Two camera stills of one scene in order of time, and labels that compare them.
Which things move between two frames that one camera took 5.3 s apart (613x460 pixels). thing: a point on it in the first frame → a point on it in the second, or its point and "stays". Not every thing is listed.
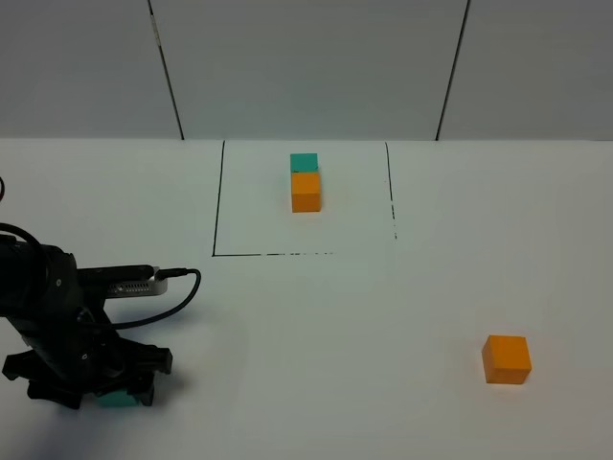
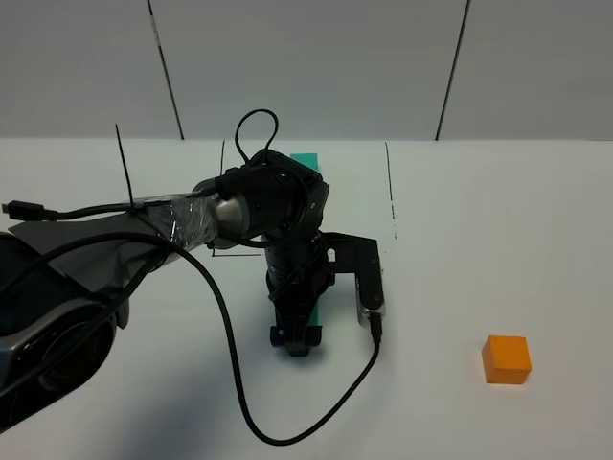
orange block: (506, 359) stays
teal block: (117, 399) → (315, 318)
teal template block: (304, 162) stays
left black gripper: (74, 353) → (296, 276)
